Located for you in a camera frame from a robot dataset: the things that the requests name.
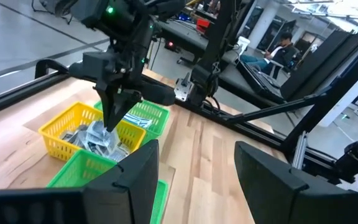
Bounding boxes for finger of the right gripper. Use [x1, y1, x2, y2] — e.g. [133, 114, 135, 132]
[96, 88, 120, 133]
[116, 90, 142, 128]

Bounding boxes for silver aluminium strut plate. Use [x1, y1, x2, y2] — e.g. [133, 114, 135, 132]
[291, 130, 310, 170]

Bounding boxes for person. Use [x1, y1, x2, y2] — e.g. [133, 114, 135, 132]
[240, 30, 300, 78]

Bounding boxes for black cart bar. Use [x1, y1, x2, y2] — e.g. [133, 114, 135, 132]
[225, 93, 328, 125]

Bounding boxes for silver mounting bracket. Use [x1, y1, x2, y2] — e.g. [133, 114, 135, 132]
[174, 73, 196, 103]

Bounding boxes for blue striped bandage packet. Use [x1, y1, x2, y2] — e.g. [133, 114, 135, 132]
[122, 112, 154, 129]

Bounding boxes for yellow plastic basket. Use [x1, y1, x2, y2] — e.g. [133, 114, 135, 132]
[38, 101, 147, 162]

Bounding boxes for black folded panels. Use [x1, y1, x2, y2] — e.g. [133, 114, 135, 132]
[280, 29, 358, 101]

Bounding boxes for green plastic basket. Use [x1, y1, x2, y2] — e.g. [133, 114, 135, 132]
[93, 99, 170, 146]
[47, 149, 169, 224]

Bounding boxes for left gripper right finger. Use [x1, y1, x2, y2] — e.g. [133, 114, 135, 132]
[234, 141, 354, 224]

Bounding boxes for small red box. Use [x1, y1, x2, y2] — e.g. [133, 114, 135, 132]
[196, 17, 212, 34]

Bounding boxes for black frame bracket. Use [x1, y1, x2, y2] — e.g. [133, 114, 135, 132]
[34, 58, 71, 79]

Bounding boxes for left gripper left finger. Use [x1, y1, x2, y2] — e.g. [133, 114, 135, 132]
[82, 139, 160, 224]

